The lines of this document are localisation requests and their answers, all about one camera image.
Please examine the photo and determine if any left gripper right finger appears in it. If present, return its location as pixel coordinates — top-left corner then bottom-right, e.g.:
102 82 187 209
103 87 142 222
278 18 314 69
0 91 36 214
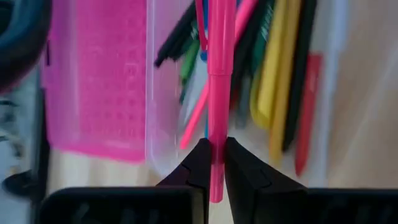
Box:
224 136 309 224

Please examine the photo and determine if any yellow highlighter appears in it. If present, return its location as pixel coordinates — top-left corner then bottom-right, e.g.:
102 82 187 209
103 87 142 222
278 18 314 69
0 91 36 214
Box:
249 0 282 131

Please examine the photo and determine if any pink highlighter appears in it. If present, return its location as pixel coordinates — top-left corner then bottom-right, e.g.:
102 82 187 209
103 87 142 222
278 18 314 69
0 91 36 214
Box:
195 0 238 204

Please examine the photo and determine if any black metal table frame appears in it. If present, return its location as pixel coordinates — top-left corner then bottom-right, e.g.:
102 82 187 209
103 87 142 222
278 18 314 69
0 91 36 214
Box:
30 86 52 203

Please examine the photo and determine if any yellow wooden pencil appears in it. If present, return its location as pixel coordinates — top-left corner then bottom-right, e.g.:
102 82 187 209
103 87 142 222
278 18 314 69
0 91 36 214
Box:
269 0 302 164

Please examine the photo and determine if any light green pen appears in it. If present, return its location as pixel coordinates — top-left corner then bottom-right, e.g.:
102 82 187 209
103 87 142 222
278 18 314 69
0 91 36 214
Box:
178 39 201 105

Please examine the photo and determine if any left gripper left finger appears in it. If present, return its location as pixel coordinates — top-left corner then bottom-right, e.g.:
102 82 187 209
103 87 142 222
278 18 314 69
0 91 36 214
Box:
157 138 213 224

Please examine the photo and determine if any pink lid clear pencil box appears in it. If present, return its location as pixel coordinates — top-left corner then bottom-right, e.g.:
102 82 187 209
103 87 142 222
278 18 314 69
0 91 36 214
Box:
40 0 351 187

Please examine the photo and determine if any red pen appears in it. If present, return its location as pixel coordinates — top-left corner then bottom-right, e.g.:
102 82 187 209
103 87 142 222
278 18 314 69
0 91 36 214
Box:
294 54 323 177

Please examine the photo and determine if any black marker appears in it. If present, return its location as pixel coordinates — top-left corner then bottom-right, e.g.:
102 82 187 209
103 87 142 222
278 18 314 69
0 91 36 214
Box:
154 1 197 68

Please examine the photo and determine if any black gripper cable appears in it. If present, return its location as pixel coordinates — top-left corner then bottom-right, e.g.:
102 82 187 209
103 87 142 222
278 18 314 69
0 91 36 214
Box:
0 0 53 94

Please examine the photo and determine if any plain black pen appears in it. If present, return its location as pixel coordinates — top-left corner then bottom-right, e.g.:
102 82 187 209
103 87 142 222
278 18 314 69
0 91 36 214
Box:
282 0 318 152

